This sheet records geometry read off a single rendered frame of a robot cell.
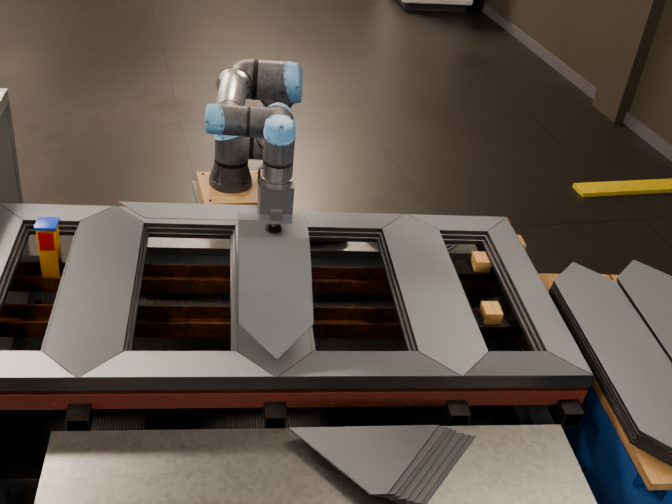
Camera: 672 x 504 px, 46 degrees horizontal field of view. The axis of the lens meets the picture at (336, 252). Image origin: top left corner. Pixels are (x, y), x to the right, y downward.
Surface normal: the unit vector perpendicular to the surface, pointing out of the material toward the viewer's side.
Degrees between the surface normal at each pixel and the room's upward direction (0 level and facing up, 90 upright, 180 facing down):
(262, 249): 17
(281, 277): 26
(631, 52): 90
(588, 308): 0
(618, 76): 90
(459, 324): 0
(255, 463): 0
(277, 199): 90
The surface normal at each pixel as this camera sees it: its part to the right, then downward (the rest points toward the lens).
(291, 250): 0.13, -0.62
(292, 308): 0.15, -0.44
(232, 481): 0.10, -0.83
